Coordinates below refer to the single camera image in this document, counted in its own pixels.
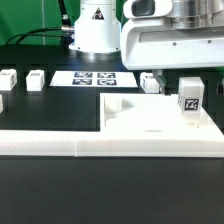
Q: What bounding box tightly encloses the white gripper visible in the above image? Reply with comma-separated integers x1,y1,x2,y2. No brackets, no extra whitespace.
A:
121,0,224,95

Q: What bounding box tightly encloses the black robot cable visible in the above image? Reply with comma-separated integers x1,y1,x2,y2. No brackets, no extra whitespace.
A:
4,0,76,46

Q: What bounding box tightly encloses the white part at left edge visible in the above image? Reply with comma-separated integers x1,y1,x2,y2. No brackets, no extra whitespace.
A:
0,94,4,114

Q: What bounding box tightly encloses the white sheet with tags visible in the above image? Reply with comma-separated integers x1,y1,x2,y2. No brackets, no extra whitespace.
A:
50,71,137,88

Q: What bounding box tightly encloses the white L-shaped obstacle fence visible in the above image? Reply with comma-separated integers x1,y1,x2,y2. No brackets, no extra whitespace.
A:
0,98,224,158

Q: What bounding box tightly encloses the white square table top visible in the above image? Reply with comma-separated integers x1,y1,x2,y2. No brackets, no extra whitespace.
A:
100,93,224,158

